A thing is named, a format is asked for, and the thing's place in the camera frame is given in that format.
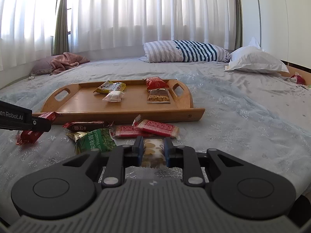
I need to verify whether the dark red chocolate bar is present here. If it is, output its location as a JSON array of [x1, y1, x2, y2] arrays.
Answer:
[[16, 111, 60, 146]]

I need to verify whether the green wasabi pea packet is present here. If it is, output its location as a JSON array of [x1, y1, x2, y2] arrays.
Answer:
[[75, 128, 116, 155]]

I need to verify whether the red wafer packet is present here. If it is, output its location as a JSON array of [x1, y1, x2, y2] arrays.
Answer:
[[132, 115, 180, 138], [109, 125, 154, 138]]

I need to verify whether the clear peanut candy packet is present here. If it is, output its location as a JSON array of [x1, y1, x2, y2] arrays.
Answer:
[[141, 138, 166, 168]]

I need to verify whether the gold snack bar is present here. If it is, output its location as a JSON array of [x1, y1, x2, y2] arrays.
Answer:
[[66, 131, 87, 143]]

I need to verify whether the brown red candy bar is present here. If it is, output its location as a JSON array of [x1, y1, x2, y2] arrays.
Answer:
[[63, 121, 112, 132]]

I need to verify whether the pink white cake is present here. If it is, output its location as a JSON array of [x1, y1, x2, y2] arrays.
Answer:
[[103, 90, 124, 103]]

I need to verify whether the brown peanut bar packet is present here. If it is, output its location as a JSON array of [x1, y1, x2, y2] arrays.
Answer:
[[147, 89, 170, 104]]

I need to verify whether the yellow white snack bag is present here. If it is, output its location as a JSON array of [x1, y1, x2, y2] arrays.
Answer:
[[94, 81, 126, 94]]

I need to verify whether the red crinkled snack bag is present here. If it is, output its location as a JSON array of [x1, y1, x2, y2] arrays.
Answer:
[[143, 76, 169, 91]]

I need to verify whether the purple pillow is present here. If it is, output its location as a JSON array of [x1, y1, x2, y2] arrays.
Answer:
[[30, 56, 56, 75]]

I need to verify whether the wooden serving tray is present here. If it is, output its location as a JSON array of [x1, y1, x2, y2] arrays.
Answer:
[[41, 79, 205, 124]]

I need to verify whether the light blue lace cloth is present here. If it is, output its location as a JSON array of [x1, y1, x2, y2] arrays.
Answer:
[[0, 69, 311, 199]]

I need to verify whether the grey bed sheet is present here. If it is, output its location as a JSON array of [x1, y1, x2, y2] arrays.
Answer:
[[1, 58, 310, 130]]

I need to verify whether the pink blanket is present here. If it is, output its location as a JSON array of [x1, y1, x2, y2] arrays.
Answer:
[[50, 52, 89, 75]]

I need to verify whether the green drape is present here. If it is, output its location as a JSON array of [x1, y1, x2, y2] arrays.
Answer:
[[53, 0, 69, 55]]

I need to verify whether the striped pillow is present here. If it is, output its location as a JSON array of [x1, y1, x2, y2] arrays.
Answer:
[[140, 40, 230, 63]]

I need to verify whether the white pillow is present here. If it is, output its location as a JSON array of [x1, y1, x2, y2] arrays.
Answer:
[[225, 37, 289, 74]]

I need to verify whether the small red toy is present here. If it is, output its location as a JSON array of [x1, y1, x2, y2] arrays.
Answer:
[[289, 72, 306, 85]]

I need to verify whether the white sheer curtain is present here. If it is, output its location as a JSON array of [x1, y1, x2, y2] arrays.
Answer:
[[1, 0, 237, 71]]

